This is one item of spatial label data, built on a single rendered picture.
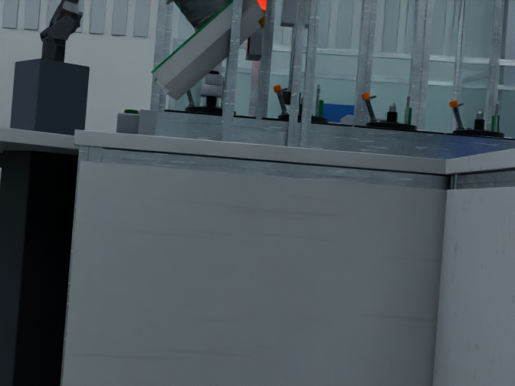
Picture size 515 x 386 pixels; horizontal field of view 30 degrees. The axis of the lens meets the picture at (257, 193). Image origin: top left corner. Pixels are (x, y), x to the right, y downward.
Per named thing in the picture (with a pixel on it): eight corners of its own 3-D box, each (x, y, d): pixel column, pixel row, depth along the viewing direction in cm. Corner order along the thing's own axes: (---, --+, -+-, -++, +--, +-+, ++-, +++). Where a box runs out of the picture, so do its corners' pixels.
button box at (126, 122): (115, 134, 259) (117, 111, 259) (122, 139, 280) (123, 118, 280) (141, 136, 259) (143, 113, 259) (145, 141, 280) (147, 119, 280)
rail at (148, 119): (136, 148, 244) (139, 106, 245) (154, 161, 333) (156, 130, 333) (158, 150, 245) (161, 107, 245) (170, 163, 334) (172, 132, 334)
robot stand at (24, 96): (8, 139, 247) (14, 61, 247) (57, 144, 256) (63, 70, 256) (34, 139, 236) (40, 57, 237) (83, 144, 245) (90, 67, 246)
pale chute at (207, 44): (163, 86, 214) (150, 71, 214) (175, 93, 227) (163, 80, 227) (258, 2, 212) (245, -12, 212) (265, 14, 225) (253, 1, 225)
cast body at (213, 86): (200, 95, 260) (202, 69, 260) (200, 96, 265) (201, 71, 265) (231, 97, 261) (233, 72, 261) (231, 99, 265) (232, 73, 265)
